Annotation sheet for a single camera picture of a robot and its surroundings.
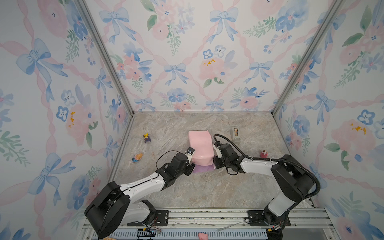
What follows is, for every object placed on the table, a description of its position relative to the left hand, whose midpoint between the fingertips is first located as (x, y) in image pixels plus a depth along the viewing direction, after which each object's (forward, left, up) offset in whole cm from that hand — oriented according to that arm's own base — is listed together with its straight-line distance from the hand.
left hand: (191, 158), depth 86 cm
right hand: (+4, -14, -7) cm, 16 cm away
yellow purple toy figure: (+19, +31, -6) cm, 37 cm away
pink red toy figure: (+6, -45, -4) cm, 46 cm away
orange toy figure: (+4, +33, -6) cm, 34 cm away
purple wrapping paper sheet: (+6, -6, -1) cm, 9 cm away
